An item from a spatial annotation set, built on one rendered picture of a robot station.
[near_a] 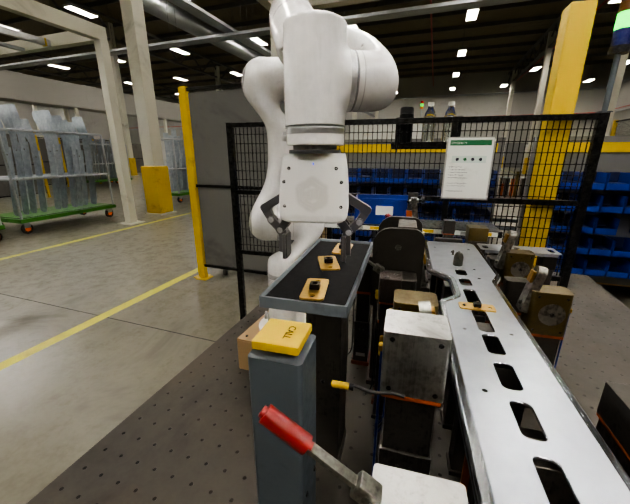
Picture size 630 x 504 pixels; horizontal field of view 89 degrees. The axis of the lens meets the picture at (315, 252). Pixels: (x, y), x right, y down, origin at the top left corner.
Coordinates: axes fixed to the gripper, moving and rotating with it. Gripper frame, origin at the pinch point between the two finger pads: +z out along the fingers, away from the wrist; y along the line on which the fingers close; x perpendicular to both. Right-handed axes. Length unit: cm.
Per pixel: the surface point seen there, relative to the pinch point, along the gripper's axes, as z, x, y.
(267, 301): 6.6, -5.2, -6.5
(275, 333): 6.6, -14.0, -2.8
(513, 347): 22.6, 13.8, 38.4
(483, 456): 22.6, -13.2, 24.1
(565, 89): -43, 130, 96
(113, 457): 53, 1, -48
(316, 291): 6.2, -1.2, 0.4
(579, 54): -57, 130, 98
